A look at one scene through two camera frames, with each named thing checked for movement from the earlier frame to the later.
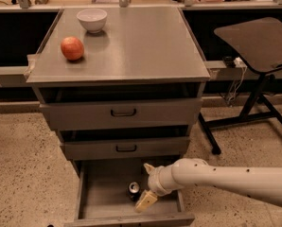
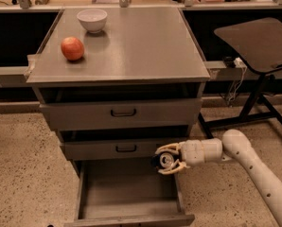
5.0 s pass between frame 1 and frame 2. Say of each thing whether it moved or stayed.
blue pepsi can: moved
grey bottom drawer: stayed
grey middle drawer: stayed
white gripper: moved
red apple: stayed
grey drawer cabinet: stayed
